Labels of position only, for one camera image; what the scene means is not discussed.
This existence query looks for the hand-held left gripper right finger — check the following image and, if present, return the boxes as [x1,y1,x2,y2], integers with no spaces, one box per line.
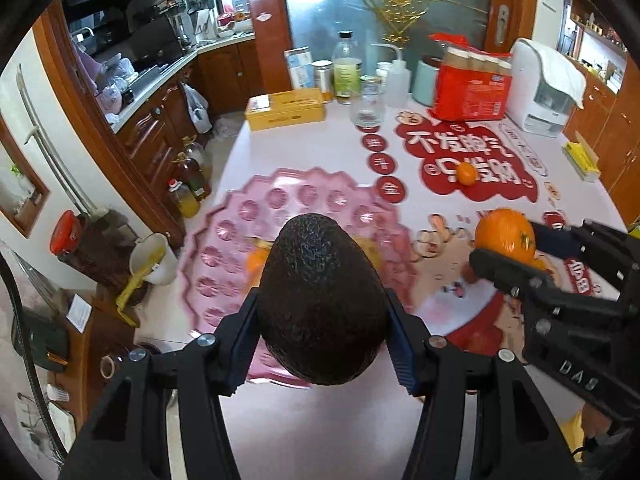
[382,287,581,480]

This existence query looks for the blue and white carton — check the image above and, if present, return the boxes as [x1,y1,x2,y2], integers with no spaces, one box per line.
[285,47,317,93]

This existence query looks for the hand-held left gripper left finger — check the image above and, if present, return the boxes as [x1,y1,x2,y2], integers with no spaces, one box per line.
[59,287,261,480]

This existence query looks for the white refrigerator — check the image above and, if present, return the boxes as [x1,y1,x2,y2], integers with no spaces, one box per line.
[0,30,98,221]

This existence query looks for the red-lidded glass jar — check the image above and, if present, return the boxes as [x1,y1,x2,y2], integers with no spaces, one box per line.
[50,210,136,291]

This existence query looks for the white countertop appliance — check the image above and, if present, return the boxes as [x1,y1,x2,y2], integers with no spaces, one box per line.
[505,37,586,138]

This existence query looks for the pink plastic fruit bowl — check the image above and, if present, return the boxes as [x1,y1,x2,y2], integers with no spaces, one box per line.
[177,167,421,391]

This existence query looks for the white towel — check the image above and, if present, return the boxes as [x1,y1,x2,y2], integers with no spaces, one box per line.
[532,40,586,110]

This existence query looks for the cooking oil bottle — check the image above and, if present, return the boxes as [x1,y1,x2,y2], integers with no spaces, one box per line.
[167,179,201,218]
[175,152,212,201]
[182,136,208,171]

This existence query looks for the teal canister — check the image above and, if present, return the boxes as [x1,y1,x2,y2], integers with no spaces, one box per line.
[412,55,443,108]

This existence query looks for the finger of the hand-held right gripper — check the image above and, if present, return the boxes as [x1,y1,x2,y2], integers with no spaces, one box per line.
[530,219,636,281]
[469,249,556,306]

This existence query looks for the large orange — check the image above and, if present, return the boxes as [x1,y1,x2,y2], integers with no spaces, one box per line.
[474,208,538,268]

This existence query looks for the wooden sideboard cabinets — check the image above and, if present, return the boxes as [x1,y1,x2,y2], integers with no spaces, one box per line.
[562,60,640,226]

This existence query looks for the white squeeze bottle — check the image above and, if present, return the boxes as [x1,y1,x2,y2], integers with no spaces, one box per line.
[372,42,412,108]

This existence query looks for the white plastic bag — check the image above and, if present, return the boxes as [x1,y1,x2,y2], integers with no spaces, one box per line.
[184,82,213,133]

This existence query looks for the red pack of bottles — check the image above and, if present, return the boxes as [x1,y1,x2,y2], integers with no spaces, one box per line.
[429,33,515,122]

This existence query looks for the small yellow box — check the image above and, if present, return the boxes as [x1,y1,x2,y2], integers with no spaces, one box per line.
[561,132,601,182]

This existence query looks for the clear drinking glass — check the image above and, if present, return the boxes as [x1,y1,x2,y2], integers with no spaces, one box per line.
[350,76,386,128]

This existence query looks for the metal can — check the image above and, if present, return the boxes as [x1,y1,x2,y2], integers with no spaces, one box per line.
[312,60,335,103]

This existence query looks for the glass bottle with green label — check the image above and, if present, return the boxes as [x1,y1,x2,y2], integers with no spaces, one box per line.
[332,31,363,106]

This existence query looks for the wooden kitchen cabinets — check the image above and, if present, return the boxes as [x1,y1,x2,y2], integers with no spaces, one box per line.
[112,37,261,201]

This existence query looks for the dark avocado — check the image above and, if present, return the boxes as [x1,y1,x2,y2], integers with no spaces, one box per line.
[256,213,388,386]

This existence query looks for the dark green pouch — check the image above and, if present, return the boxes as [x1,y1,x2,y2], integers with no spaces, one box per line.
[20,310,68,373]

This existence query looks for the yellow tin box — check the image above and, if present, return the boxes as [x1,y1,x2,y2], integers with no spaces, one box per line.
[245,87,327,132]

